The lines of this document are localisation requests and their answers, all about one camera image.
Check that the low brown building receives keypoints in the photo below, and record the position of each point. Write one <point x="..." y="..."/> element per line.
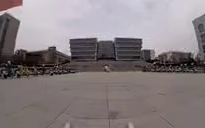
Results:
<point x="40" y="56"/>

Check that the person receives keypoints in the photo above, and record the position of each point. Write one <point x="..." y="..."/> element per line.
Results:
<point x="106" y="68"/>

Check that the row of parked bicycles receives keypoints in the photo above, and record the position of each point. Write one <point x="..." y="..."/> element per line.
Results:
<point x="26" y="70"/>
<point x="176" y="68"/>

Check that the robot's own part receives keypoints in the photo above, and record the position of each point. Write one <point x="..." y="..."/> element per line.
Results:
<point x="131" y="125"/>
<point x="67" y="125"/>

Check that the tall grey building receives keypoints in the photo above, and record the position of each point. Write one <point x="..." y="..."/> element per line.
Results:
<point x="3" y="35"/>

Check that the red canopy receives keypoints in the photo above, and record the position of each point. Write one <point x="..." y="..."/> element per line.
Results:
<point x="3" y="4"/>

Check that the grey block building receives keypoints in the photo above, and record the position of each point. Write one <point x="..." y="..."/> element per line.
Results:
<point x="85" y="49"/>

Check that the wide grey steps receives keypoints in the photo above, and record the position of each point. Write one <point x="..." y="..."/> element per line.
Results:
<point x="90" y="66"/>

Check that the low pale building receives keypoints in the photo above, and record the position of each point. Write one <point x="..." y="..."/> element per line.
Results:
<point x="175" y="56"/>

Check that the grey paved plaza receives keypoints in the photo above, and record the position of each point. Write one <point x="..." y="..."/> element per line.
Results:
<point x="103" y="96"/>

